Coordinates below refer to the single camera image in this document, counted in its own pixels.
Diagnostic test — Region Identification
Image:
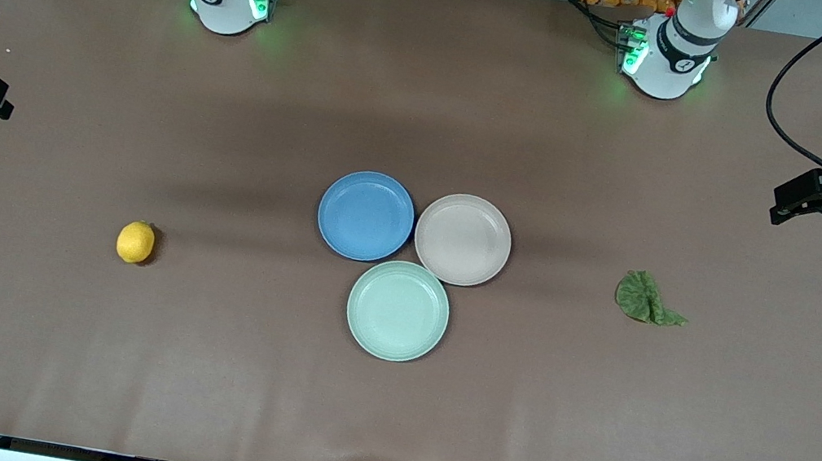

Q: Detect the yellow lemon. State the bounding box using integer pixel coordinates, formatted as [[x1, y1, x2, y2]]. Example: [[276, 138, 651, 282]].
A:
[[113, 217, 159, 269]]

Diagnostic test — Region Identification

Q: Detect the green lettuce leaf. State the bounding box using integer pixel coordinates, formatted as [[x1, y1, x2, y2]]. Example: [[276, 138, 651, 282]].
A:
[[611, 267, 696, 332]]

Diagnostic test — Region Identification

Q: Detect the beige pink plate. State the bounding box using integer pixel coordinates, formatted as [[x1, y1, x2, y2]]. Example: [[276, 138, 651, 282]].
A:
[[407, 187, 519, 294]]

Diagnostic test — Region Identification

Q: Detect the blue plate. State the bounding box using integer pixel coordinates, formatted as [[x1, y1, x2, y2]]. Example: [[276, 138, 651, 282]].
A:
[[311, 164, 421, 270]]

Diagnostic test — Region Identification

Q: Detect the pale green plate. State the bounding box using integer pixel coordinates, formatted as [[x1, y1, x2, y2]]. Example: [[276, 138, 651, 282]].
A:
[[339, 253, 457, 371]]

